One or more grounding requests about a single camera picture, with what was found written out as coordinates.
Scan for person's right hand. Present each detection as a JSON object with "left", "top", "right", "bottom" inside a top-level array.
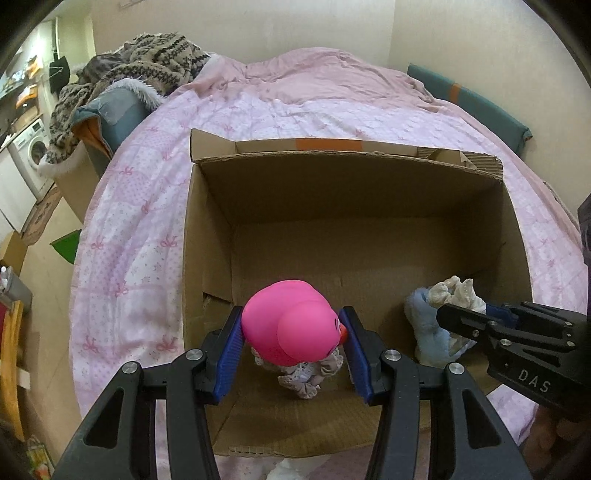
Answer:
[{"left": 533, "top": 404, "right": 591, "bottom": 462}]

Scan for white kitchen cabinets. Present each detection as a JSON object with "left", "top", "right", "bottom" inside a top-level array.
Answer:
[{"left": 0, "top": 152, "right": 38, "bottom": 232}]

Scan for knitted patterned blanket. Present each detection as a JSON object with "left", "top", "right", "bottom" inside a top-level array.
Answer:
[{"left": 46, "top": 32, "right": 213, "bottom": 164}]

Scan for pink round toy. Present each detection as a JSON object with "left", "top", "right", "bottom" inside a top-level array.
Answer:
[{"left": 241, "top": 279, "right": 348, "bottom": 367}]

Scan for white plush toy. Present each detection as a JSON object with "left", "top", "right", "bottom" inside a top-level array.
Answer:
[{"left": 268, "top": 458, "right": 324, "bottom": 480}]

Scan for pink patterned quilt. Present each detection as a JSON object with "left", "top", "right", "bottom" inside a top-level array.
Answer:
[{"left": 69, "top": 46, "right": 589, "bottom": 480}]

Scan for teal cushion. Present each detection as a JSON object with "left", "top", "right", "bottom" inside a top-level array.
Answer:
[{"left": 76, "top": 83, "right": 158, "bottom": 158}]

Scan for beige lace scrunchie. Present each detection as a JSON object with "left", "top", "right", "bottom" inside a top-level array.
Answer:
[{"left": 252, "top": 346, "right": 345, "bottom": 400}]

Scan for teal wall pad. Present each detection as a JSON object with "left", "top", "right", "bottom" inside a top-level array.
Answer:
[{"left": 406, "top": 64, "right": 531, "bottom": 153}]

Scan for cream fluffy scrunchie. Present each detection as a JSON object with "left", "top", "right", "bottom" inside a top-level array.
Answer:
[{"left": 427, "top": 275, "right": 488, "bottom": 317}]

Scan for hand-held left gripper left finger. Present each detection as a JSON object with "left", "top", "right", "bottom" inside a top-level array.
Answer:
[{"left": 55, "top": 305, "right": 244, "bottom": 480}]

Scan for beige armchair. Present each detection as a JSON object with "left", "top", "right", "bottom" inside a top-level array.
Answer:
[{"left": 55, "top": 157, "right": 100, "bottom": 222}]

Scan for small cardboard box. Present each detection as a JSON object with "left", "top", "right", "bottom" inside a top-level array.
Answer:
[{"left": 0, "top": 231, "right": 28, "bottom": 273}]

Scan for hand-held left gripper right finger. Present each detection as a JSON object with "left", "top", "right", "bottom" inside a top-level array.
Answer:
[{"left": 339, "top": 305, "right": 534, "bottom": 480}]

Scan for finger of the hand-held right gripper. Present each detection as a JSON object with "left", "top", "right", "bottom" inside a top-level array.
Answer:
[
  {"left": 436, "top": 302, "right": 497, "bottom": 347},
  {"left": 485, "top": 301, "right": 578, "bottom": 325}
]

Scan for yellow wooden chair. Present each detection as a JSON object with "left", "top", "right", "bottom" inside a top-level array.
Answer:
[{"left": 0, "top": 300, "right": 28, "bottom": 439}]

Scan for blue fluffy scrunchie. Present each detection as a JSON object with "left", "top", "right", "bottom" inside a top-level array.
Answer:
[{"left": 405, "top": 287, "right": 476, "bottom": 367}]

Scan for grey bin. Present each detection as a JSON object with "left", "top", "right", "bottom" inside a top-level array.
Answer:
[{"left": 0, "top": 272, "right": 33, "bottom": 319}]

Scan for white washing machine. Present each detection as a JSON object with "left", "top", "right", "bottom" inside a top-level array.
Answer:
[{"left": 9, "top": 121, "right": 54, "bottom": 195}]

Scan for patterned floor rug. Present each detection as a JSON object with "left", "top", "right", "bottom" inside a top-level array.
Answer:
[{"left": 21, "top": 189, "right": 63, "bottom": 245}]

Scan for green dustpan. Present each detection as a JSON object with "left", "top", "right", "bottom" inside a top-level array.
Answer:
[{"left": 50, "top": 231, "right": 83, "bottom": 265}]

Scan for black hanging garment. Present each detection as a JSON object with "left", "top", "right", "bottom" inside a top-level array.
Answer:
[{"left": 48, "top": 55, "right": 70, "bottom": 93}]

